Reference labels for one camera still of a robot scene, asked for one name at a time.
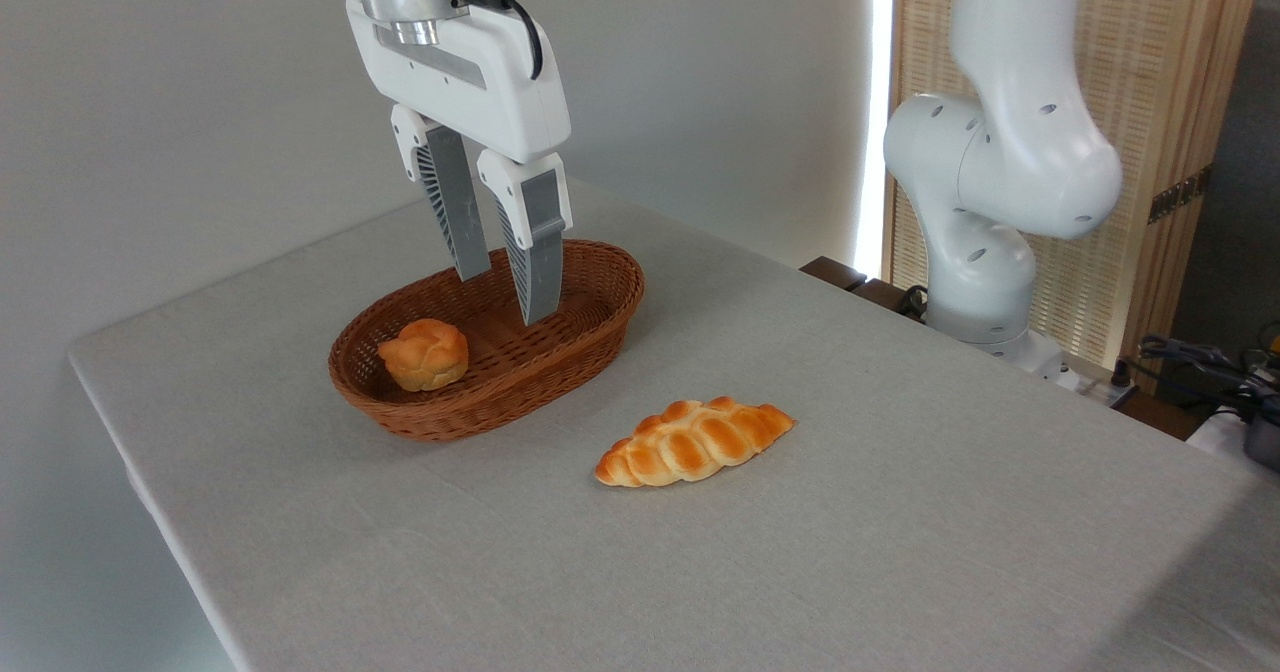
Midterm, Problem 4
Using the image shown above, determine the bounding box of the black cable bundle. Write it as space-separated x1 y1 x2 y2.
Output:
1138 334 1280 425

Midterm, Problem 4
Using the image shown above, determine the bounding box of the long braided bread loaf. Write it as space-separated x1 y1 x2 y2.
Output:
595 396 796 489

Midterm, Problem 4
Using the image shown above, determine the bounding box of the round golden bread bun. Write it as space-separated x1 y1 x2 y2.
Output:
377 318 470 393

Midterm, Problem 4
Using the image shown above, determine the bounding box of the wooden bamboo folding screen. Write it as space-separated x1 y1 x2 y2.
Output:
885 0 1266 369

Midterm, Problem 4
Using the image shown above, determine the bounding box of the brown wicker oval basket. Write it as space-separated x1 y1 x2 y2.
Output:
328 239 646 443

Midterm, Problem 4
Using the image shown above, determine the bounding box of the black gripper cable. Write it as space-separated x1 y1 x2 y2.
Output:
455 0 546 82

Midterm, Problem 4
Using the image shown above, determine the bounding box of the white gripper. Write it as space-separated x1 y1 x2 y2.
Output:
345 0 574 327

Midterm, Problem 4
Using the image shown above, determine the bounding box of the dark brown wooden board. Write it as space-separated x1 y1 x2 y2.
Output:
800 256 931 325

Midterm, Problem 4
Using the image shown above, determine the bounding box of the grey tablecloth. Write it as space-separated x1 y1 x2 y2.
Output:
68 174 1280 672

